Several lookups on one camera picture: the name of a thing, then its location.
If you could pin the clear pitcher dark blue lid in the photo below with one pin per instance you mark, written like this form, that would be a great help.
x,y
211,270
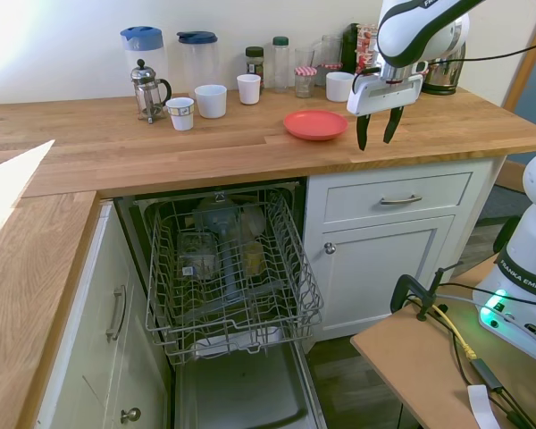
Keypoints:
x,y
197,58

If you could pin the clear drinking glass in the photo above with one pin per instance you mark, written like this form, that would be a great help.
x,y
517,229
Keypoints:
x,y
304,57

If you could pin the clear bottle green lid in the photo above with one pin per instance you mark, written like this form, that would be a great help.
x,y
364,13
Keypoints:
x,y
281,67

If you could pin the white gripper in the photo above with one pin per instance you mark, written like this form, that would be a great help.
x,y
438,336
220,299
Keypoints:
x,y
384,94

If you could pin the red spatula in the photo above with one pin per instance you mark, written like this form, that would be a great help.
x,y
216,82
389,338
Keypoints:
x,y
315,125

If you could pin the red patterned carton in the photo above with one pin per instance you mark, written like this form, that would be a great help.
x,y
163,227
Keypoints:
x,y
367,47

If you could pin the round metal cabinet knob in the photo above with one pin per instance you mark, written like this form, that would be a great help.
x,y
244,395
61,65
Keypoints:
x,y
131,415
329,248

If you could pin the patterned paper cup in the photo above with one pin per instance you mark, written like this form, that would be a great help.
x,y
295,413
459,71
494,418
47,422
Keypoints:
x,y
180,114

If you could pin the white drawer front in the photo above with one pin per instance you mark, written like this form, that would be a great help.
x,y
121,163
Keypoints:
x,y
353,196

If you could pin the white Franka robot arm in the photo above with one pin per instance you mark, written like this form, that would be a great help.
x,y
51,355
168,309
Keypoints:
x,y
406,27

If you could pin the dishwasher door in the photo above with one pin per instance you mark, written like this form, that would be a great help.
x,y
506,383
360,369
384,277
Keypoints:
x,y
241,393

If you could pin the clear glass container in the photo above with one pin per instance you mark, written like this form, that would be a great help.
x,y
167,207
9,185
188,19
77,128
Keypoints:
x,y
196,257

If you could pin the clear pitcher light blue lid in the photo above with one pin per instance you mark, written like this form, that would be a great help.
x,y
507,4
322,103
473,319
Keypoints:
x,y
144,49

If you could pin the black screw clamp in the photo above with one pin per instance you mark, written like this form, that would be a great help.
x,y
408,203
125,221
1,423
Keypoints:
x,y
399,286

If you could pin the wooden robot mounting board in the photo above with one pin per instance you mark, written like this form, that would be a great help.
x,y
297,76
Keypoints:
x,y
411,357

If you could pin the yellow glass jar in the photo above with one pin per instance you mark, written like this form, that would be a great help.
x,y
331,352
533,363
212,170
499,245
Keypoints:
x,y
253,259

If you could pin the tall empty glass jar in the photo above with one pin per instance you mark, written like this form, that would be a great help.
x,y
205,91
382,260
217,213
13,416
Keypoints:
x,y
328,49

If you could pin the black tall container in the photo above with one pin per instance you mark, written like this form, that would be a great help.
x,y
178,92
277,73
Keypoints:
x,y
350,47

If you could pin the coffee jar black lid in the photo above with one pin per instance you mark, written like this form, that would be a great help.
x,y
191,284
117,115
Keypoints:
x,y
254,62

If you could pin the wooden door frame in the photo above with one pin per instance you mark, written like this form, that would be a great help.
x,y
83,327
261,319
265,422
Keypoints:
x,y
525,53

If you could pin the glass French press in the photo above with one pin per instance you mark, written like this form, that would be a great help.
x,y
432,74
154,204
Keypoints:
x,y
148,91

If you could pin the wide white bowl cup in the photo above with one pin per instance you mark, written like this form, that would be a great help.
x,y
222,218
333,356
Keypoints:
x,y
338,87

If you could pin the glass jar red checkered lid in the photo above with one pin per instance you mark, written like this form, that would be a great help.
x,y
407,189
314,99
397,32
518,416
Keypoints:
x,y
328,73
305,82

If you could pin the white paper strip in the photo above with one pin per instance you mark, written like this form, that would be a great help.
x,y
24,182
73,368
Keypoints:
x,y
481,402

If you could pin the white cabinet door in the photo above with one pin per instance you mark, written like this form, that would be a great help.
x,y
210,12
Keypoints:
x,y
384,277

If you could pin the stainless steel kettle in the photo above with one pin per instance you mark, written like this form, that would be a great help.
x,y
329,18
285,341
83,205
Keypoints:
x,y
446,73

